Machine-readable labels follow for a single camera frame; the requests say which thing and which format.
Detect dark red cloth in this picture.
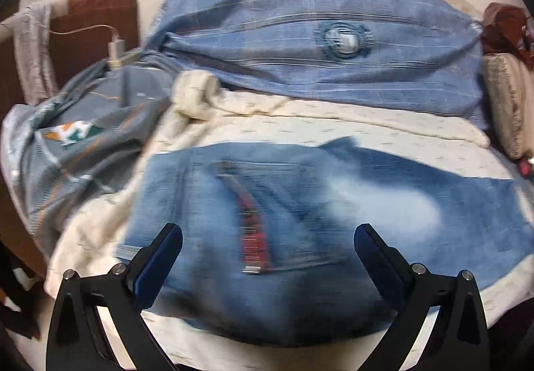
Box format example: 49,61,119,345
481,2,533,70

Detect cream leaf-print bedsheet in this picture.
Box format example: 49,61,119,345
45,70,511,370

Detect brown wooden headboard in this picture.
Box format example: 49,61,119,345
0,0,141,114

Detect blue denim jeans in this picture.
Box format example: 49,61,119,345
115,138,533,347

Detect pinkish towel on rail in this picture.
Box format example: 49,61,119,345
10,0,68,105

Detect white charger with cable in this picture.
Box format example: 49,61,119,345
49,24,141,69

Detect grey patterned blanket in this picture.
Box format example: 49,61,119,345
1,53,179,257

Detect beige striped cushion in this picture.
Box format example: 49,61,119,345
482,53,533,159

